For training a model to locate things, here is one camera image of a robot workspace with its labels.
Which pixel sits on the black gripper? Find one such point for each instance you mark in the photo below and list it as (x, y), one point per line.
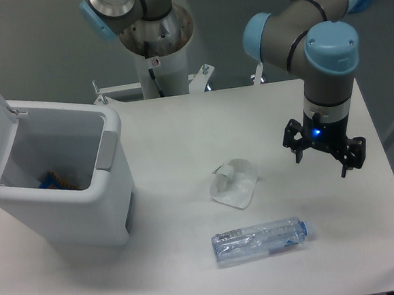
(326, 137)

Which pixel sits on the clear plastic water bottle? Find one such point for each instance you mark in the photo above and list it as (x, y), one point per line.
(259, 241)

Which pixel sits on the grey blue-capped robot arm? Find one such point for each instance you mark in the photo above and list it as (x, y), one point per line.
(308, 39)

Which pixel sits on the white plastic trash can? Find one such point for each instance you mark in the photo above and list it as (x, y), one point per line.
(81, 144)

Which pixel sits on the blue orange snack wrapper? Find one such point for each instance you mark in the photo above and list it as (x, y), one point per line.
(51, 181)

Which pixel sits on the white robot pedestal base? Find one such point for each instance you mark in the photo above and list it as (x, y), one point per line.
(159, 52)

